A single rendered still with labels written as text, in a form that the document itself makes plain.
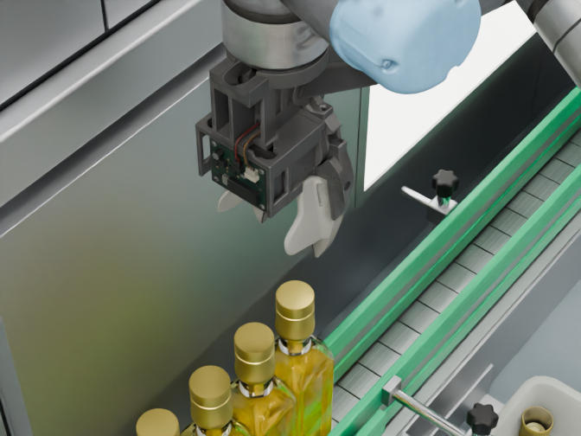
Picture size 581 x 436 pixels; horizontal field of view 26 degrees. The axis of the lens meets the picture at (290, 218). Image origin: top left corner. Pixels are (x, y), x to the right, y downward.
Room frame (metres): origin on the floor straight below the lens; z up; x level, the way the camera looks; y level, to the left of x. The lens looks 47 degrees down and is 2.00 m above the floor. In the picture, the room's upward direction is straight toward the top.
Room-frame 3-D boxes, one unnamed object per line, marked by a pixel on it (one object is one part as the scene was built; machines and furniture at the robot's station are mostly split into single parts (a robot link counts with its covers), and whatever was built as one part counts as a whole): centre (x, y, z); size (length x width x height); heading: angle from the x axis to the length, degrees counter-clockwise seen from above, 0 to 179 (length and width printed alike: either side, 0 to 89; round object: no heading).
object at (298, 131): (0.68, 0.01, 1.39); 0.09 x 0.08 x 0.12; 140
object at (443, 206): (1.01, -0.16, 0.94); 0.07 x 0.04 x 0.13; 51
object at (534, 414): (0.81, -0.28, 0.79); 0.04 x 0.04 x 0.04
